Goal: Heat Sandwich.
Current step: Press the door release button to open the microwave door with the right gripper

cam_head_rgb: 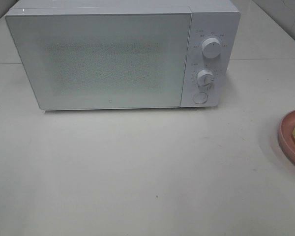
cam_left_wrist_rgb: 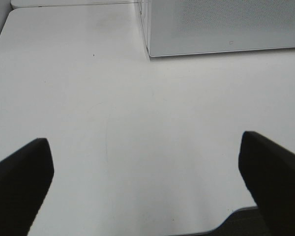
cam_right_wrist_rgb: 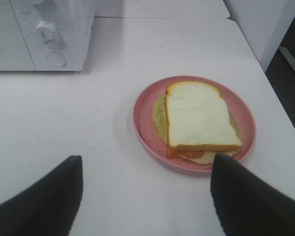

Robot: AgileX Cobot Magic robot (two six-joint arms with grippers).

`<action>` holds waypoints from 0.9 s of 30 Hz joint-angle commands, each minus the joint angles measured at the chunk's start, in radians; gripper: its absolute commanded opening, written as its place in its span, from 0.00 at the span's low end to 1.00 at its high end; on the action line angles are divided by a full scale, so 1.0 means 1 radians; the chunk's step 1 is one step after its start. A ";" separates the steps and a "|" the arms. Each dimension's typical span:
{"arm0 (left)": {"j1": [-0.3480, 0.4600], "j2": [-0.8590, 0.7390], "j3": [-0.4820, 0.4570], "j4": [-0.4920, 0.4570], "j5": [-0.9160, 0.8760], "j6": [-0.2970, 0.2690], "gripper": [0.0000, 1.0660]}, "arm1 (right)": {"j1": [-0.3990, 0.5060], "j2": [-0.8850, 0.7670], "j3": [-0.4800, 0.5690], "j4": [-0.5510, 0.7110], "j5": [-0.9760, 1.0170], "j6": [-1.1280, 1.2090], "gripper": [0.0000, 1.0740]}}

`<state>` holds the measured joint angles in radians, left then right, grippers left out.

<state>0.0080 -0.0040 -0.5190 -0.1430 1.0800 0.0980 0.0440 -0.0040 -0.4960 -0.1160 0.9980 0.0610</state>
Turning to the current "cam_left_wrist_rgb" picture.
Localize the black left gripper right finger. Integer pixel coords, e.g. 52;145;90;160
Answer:
238;131;295;236

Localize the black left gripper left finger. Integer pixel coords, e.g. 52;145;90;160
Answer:
0;138;54;236

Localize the white microwave door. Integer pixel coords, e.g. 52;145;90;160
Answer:
150;0;295;57

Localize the white microwave oven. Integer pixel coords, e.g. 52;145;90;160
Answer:
138;0;151;56

